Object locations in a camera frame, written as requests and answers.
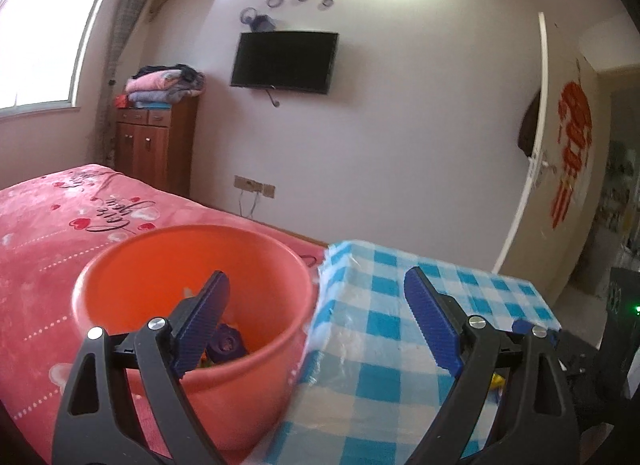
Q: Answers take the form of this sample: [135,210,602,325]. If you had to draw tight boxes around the yellow snack packet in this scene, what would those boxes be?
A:
[489,373,506,390]

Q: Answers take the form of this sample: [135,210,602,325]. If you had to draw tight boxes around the orange plastic bucket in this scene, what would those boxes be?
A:
[72,224,323,451]

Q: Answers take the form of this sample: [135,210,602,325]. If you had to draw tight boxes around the purple item in bucket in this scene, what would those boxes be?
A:
[201,323,248,367]

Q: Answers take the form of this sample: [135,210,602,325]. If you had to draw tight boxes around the white door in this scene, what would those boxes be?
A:
[494,13,608,305]

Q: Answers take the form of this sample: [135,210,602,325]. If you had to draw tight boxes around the blue checkered tablecloth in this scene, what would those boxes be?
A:
[248,241,560,464]

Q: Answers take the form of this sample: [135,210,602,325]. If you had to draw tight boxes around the pink heart bedspread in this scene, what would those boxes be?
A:
[1,164,324,461]

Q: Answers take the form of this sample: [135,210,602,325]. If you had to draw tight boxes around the red door ornament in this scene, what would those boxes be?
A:
[551,81,592,230]

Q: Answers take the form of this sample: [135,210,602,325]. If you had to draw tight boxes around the brown wooden cabinet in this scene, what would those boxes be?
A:
[114,96,198,197]

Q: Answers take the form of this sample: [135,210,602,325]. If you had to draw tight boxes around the folded blanket pile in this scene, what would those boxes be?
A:
[114,64,205,110]

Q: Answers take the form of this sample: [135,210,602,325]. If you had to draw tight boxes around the window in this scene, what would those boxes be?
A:
[1,0,102,112]

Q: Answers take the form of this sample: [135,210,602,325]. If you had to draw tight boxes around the grey curtain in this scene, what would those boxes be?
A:
[94,0,148,165]

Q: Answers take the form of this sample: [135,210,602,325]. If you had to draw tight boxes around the wall socket strip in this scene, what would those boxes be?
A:
[233,176,276,198]

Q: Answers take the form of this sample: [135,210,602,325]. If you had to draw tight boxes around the black wall television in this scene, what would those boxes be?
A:
[230,30,340,94]

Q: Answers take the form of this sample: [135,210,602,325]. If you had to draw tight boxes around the wall ring decorations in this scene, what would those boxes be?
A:
[239,0,335,32]

